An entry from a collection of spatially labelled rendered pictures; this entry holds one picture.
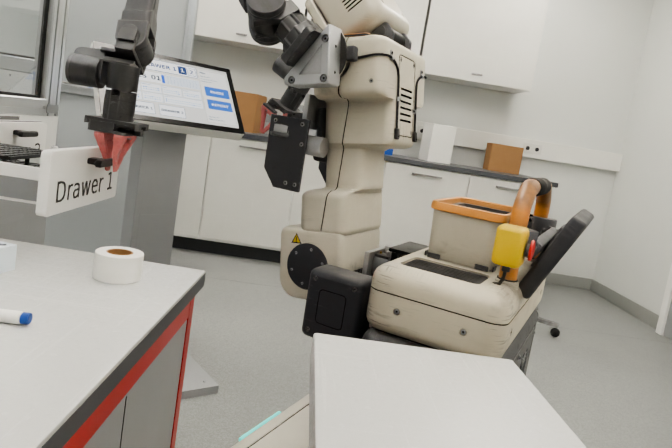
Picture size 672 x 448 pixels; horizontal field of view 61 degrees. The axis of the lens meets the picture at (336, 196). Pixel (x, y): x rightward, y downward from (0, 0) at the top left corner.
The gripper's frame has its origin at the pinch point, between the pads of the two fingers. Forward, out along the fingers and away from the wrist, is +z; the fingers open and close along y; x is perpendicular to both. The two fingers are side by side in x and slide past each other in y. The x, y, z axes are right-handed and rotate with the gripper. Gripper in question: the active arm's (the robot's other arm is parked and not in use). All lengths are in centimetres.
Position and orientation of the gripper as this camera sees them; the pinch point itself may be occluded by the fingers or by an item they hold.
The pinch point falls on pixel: (111, 166)
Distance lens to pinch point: 117.7
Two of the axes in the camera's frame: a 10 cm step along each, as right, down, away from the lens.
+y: -9.8, -1.7, -0.1
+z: -1.7, 9.8, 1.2
